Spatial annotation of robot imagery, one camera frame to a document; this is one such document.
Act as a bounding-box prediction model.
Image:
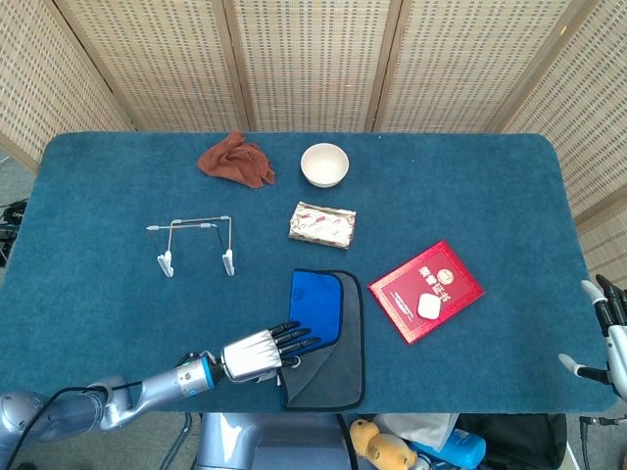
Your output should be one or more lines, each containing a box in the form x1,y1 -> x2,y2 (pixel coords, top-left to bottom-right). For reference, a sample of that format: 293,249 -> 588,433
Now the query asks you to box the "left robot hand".
211,319 -> 322,386

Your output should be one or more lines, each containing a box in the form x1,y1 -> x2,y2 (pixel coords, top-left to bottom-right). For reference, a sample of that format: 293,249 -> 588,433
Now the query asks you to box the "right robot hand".
558,273 -> 627,388

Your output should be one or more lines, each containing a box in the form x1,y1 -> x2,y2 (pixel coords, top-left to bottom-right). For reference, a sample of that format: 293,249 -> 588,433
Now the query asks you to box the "blue and grey towel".
279,267 -> 366,412

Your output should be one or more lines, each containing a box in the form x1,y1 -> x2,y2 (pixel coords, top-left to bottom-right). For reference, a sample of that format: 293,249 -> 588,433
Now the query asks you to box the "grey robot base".
195,412 -> 354,470

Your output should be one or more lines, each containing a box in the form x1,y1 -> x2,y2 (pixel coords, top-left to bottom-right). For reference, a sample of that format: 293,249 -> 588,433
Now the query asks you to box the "black bag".
453,413 -> 569,470

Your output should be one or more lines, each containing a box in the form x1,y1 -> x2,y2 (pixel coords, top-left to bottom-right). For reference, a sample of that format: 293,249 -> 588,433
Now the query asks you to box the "gold red patterned packet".
287,201 -> 358,252

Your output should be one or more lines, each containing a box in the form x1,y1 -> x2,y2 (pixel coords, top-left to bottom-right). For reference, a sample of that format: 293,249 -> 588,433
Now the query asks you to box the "teal carpet table cover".
0,130 -> 619,416

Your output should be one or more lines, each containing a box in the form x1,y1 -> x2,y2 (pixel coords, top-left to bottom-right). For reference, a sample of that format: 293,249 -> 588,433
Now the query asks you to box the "yellow plush toy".
349,418 -> 418,470

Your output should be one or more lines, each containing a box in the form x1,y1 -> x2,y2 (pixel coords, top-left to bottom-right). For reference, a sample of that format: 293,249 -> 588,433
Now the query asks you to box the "red certificate folder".
367,239 -> 487,346

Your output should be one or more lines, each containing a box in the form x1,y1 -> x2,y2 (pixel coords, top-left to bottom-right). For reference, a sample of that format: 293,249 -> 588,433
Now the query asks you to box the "white crumpled sheet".
374,413 -> 460,451

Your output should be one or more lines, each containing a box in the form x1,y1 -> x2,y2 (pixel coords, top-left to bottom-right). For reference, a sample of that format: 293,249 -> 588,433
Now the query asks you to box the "blue plastic container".
410,428 -> 487,470

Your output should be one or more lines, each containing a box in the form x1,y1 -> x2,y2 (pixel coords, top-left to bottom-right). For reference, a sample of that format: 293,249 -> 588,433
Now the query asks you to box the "brown crumpled cloth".
196,130 -> 276,189

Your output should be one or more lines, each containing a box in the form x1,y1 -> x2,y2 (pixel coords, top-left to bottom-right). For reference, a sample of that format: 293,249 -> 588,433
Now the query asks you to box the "cream bowl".
300,142 -> 350,188

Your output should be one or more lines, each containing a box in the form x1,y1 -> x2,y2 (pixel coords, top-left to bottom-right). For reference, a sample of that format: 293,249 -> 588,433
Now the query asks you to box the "black floor equipment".
0,199 -> 29,268

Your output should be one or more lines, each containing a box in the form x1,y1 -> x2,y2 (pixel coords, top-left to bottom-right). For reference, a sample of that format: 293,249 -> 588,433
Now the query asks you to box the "woven wooden folding screen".
0,0 -> 627,278

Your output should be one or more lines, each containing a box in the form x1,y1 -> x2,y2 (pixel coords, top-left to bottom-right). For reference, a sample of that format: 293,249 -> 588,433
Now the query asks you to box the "metal wire stand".
145,213 -> 236,279

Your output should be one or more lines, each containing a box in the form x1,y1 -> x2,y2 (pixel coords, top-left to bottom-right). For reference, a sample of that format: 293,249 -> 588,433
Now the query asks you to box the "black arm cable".
9,384 -> 143,470

